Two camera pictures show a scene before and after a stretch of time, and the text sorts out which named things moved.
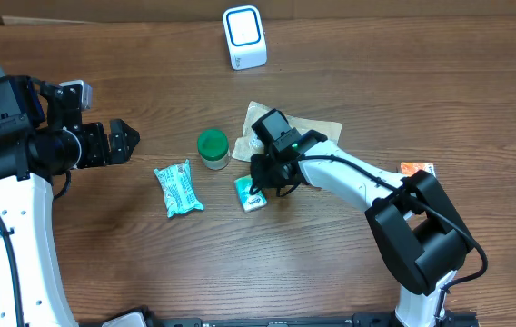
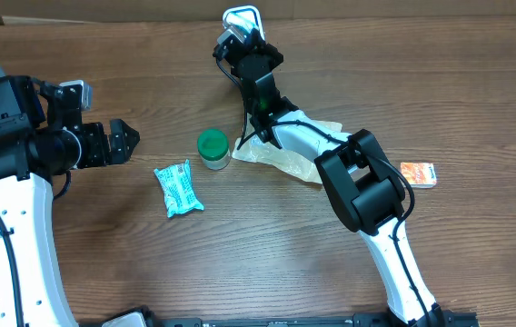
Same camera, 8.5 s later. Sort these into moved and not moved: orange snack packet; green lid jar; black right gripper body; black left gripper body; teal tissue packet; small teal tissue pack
Moved: small teal tissue pack; black right gripper body
Not moved: black left gripper body; green lid jar; teal tissue packet; orange snack packet
